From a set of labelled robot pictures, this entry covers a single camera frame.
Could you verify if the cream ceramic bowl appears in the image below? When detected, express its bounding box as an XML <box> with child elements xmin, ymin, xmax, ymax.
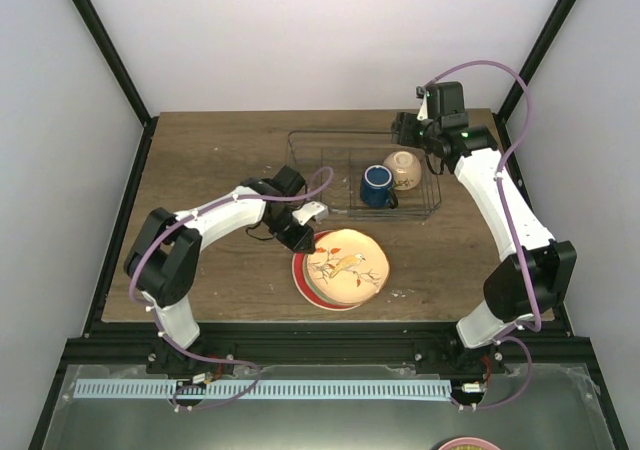
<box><xmin>383</xmin><ymin>151</ymin><xmax>422</xmax><ymax>191</ymax></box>

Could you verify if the dark blue ceramic mug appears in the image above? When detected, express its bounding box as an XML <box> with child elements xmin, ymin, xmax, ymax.
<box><xmin>360</xmin><ymin>165</ymin><xmax>398</xmax><ymax>209</ymax></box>

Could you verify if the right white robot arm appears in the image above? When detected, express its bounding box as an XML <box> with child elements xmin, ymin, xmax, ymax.
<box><xmin>391</xmin><ymin>82</ymin><xmax>577</xmax><ymax>373</ymax></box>

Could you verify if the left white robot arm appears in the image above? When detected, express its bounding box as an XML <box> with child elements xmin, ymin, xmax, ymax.
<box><xmin>124</xmin><ymin>166</ymin><xmax>329</xmax><ymax>374</ymax></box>

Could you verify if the red-rimmed white plate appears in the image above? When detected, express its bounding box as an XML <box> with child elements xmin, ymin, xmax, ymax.
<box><xmin>292</xmin><ymin>247</ymin><xmax>380</xmax><ymax>311</ymax></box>

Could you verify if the green-rimmed plate in stack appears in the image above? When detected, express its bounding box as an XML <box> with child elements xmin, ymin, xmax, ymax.
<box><xmin>292</xmin><ymin>253</ymin><xmax>348</xmax><ymax>309</ymax></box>

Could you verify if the pink plate at bottom edge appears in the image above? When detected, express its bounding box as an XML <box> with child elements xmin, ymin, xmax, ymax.
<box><xmin>438</xmin><ymin>437</ymin><xmax>499</xmax><ymax>450</ymax></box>

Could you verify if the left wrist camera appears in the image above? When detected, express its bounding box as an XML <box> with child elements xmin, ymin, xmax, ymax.
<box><xmin>292</xmin><ymin>201</ymin><xmax>329</xmax><ymax>225</ymax></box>

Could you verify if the grey wire dish rack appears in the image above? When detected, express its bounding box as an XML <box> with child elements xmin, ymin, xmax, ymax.
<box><xmin>286</xmin><ymin>129</ymin><xmax>441</xmax><ymax>220</ymax></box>

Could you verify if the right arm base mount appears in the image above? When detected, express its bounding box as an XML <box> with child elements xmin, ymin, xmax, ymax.
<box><xmin>412</xmin><ymin>337</ymin><xmax>505</xmax><ymax>377</ymax></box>

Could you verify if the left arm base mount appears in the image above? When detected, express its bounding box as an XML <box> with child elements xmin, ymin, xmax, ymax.
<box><xmin>146</xmin><ymin>341</ymin><xmax>232</xmax><ymax>378</ymax></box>

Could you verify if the black aluminium frame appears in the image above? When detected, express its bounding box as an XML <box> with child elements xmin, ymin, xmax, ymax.
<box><xmin>29</xmin><ymin>0</ymin><xmax>628</xmax><ymax>449</ymax></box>

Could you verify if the light blue slotted cable duct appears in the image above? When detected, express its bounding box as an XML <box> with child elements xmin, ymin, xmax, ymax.
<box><xmin>73</xmin><ymin>379</ymin><xmax>452</xmax><ymax>402</ymax></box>

